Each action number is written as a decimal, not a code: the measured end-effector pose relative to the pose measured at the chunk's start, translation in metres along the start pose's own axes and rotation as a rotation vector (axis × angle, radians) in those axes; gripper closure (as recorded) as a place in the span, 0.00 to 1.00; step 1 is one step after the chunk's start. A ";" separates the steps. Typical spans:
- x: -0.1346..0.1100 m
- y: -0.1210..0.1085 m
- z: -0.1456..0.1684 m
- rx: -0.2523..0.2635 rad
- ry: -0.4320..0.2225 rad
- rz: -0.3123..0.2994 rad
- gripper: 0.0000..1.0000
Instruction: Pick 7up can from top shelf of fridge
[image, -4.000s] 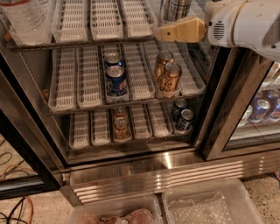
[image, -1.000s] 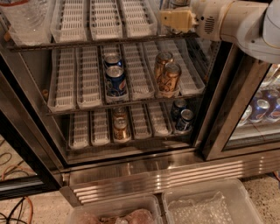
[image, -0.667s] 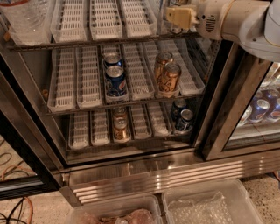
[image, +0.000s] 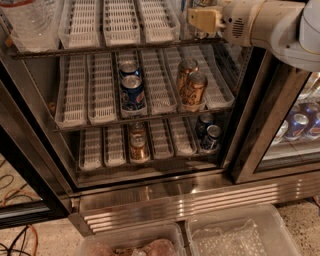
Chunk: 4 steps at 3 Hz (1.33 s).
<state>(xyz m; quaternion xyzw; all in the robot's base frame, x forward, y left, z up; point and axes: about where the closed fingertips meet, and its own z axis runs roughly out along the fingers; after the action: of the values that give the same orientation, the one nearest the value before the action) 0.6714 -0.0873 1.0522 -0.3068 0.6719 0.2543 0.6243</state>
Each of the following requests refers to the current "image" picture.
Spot blue pepsi can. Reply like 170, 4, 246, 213
120, 75, 145, 111
119, 61, 141, 78

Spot clear plastic bin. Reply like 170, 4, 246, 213
185, 204, 302, 256
73, 223, 186, 256

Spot dark blue can lower rear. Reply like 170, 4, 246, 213
195, 113, 214, 139

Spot stainless steel fridge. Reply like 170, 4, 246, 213
0, 0, 320, 236

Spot clear plastic bin left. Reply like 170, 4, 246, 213
73, 223, 186, 256

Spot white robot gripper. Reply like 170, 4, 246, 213
188, 0, 266, 47

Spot clear plastic bin right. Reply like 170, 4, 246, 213
185, 204, 302, 256

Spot Pepsi can behind glass door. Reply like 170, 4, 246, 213
285, 113, 309, 141

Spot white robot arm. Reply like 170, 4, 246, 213
187, 0, 320, 72

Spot black cable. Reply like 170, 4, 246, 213
0, 225, 31, 256

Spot silver plaid soda can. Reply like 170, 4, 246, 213
185, 0, 218, 40

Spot blue Pepsi can front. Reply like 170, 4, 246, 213
120, 75, 145, 111

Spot gold soda can rear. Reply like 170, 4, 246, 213
176, 58, 199, 93

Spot gold soda can front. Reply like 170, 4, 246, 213
181, 71, 208, 106

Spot brown soda can lower front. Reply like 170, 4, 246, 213
130, 134, 148, 161

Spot brown soda can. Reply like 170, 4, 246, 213
129, 122, 146, 136
130, 134, 148, 161

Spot Pepsi can behind glass right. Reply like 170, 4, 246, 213
304, 112, 320, 139

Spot dark blue can lower front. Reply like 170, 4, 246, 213
201, 125, 222, 150

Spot orange cable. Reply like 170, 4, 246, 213
26, 223, 39, 256

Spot dark blue can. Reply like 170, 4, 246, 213
201, 125, 222, 150
195, 113, 214, 139

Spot blue Pepsi can rear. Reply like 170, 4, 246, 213
119, 61, 141, 78

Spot brown soda can lower rear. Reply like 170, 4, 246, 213
129, 122, 146, 136

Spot gold soda can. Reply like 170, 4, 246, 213
181, 71, 208, 106
176, 58, 199, 93

